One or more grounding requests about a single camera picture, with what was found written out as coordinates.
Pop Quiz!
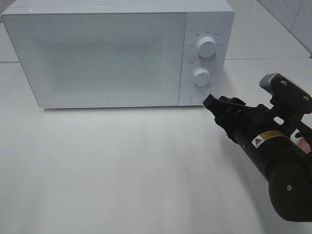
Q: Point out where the white microwave door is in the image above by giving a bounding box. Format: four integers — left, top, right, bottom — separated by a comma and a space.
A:
3, 13, 185, 108

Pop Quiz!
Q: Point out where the white microwave oven body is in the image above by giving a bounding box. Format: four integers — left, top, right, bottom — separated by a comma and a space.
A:
1, 0, 234, 108

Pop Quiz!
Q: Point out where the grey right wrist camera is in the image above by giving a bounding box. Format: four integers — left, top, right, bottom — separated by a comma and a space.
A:
258, 73, 312, 127

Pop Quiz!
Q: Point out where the white round knob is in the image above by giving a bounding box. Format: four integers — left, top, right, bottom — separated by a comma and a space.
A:
193, 68, 211, 86
196, 36, 216, 58

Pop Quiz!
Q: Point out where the pink round plate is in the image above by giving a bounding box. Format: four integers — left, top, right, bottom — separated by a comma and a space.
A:
298, 137, 312, 154

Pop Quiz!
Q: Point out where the lower white round knob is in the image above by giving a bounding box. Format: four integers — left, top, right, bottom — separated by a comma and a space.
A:
193, 68, 211, 86

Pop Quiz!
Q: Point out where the white round door button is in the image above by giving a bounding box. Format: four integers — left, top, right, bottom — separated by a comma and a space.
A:
190, 91, 206, 103

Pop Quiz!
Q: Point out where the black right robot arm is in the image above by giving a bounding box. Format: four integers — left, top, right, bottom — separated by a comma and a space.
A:
203, 95, 312, 222

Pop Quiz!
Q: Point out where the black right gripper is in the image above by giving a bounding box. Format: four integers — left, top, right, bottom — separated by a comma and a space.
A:
203, 95, 294, 146

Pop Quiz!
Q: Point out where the upper white round knob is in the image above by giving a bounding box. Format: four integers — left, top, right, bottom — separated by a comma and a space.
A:
196, 36, 216, 58

